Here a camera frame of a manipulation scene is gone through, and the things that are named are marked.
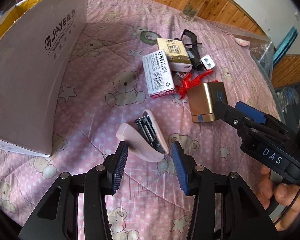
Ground gold metal box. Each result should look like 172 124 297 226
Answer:
187 82 228 123

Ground pink stapler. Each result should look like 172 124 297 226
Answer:
116 109 169 163

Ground black flashlight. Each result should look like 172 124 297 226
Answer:
185 47 204 71

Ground pink white staples box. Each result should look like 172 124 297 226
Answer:
142 49 175 99

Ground black sunglasses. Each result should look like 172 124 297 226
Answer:
180 29 202 47

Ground person's right hand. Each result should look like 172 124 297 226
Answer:
255 165 300 231

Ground white charger plug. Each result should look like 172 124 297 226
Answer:
201 55 216 70

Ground teal flat board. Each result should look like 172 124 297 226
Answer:
273 26 299 67

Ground clear plastic bag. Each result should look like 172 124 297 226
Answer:
249 38 274 80

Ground beige tissue pack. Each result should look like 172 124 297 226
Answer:
157 37 192 73

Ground small pink cloth piece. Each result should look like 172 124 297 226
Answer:
235 38 250 47

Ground pink bear quilt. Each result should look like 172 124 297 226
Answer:
0 0 278 225

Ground green tape roll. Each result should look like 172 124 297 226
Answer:
140 30 161 46

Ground glass jar with lid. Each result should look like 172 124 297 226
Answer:
181 0 205 21

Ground white cardboard box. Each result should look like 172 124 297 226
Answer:
0 0 88 157

